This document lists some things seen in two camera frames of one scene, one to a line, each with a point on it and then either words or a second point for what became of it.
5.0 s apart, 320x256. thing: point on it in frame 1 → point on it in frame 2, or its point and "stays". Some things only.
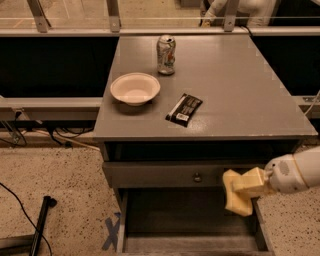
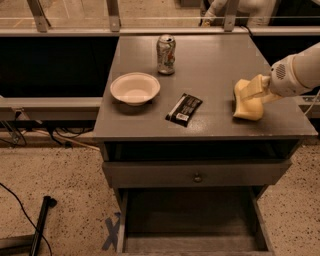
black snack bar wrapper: (184, 110) stays
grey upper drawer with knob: (172, 174) stays
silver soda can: (165, 54) stays
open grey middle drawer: (188, 221) stays
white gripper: (281, 174) → (281, 79)
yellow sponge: (236, 201) → (249, 98)
